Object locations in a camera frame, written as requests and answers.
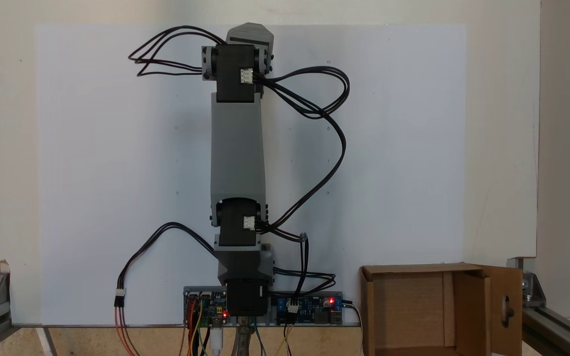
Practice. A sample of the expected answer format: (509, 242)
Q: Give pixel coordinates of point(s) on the brown cardboard box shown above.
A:
(413, 306)

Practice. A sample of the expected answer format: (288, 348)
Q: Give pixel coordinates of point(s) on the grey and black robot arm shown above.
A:
(238, 148)

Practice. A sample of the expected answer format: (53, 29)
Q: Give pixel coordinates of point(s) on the blue circuit board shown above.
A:
(309, 311)

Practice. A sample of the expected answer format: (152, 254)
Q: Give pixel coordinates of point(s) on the white paper sheet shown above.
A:
(92, 148)

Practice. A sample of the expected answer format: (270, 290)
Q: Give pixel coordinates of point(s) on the metal table clamp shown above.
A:
(245, 341)

